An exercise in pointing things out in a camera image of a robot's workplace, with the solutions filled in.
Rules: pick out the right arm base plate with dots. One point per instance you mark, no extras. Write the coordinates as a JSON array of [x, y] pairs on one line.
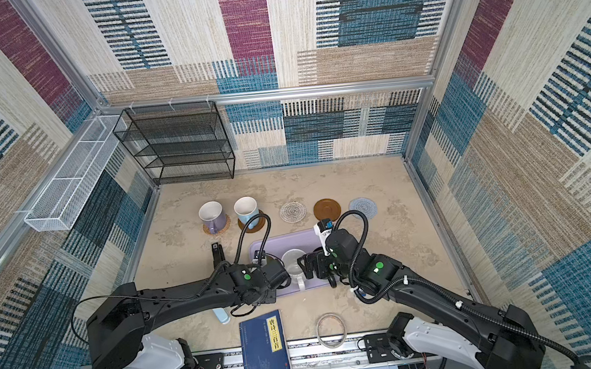
[[385, 347]]

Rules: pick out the lilac white mug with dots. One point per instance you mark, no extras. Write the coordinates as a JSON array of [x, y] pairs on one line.
[[213, 217]]

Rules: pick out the black stapler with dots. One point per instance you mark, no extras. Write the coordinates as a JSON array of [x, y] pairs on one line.
[[218, 255]]

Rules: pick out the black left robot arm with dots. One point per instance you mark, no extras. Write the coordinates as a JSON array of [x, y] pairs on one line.
[[119, 332]]

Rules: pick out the clear glass coaster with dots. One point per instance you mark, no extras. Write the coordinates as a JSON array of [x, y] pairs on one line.
[[293, 212]]

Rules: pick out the white ceramic mug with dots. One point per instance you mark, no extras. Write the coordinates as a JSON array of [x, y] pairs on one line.
[[295, 271]]

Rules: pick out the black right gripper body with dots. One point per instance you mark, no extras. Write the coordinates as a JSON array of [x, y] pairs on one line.
[[326, 265]]

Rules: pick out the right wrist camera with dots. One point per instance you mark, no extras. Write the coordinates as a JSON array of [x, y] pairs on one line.
[[323, 230]]

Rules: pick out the light blue small case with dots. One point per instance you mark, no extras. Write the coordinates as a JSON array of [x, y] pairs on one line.
[[222, 315]]

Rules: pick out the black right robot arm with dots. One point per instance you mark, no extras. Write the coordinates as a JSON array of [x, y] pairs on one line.
[[467, 332]]

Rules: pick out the dark brown wooden coaster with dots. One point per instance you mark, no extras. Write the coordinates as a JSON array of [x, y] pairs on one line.
[[253, 225]]

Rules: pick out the white wire mesh basket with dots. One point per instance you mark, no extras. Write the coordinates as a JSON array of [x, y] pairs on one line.
[[62, 201]]

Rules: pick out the lilac plastic tray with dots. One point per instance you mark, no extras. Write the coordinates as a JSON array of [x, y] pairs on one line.
[[305, 240]]

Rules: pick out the clear tape roll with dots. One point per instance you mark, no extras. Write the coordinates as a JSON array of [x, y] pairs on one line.
[[331, 331]]

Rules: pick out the black wire shelf rack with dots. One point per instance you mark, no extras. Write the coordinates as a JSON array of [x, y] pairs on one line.
[[177, 143]]

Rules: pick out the dark blue book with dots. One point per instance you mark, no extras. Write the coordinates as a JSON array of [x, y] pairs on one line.
[[263, 342]]

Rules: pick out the brown round coaster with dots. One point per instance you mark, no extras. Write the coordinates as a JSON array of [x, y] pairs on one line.
[[327, 208]]

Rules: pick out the woven rattan coaster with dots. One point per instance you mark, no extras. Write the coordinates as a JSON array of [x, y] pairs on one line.
[[219, 232]]

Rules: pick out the grey woven round coaster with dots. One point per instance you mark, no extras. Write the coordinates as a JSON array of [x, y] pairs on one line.
[[366, 206]]

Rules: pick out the light blue mug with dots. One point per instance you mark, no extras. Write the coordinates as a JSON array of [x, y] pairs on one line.
[[246, 208]]

